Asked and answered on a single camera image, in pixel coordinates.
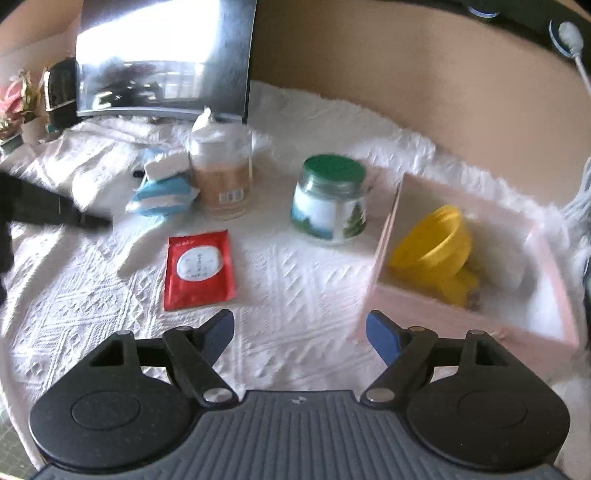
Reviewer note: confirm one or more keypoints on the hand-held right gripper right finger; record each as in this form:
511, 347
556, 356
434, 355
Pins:
381, 334

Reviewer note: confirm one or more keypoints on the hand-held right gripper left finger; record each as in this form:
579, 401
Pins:
219, 333

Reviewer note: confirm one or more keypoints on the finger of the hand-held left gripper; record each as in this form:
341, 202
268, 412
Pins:
87, 220

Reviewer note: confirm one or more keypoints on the pink storage box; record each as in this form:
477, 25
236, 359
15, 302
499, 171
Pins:
401, 318

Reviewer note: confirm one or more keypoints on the white soft pad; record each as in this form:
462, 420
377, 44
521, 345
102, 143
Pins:
508, 272

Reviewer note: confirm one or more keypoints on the white folded lace cloth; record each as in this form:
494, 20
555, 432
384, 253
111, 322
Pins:
92, 161

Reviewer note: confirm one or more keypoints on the red foil packet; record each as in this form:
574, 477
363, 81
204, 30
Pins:
199, 272

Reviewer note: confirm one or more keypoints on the blue white tissue pack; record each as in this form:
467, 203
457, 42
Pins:
159, 196

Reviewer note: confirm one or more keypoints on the white textured fringed blanket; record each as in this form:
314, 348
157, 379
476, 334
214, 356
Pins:
300, 286

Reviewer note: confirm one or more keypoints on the white cotton pads pack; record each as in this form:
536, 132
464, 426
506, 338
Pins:
166, 166

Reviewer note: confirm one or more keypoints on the yellow plastic funnel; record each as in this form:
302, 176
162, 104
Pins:
434, 244

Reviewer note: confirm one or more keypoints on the dark box with gold trim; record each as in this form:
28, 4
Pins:
62, 87

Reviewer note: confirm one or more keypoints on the green lid glass jar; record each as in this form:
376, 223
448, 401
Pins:
330, 203

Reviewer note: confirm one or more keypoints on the clear jar of cotton swabs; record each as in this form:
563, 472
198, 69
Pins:
221, 175

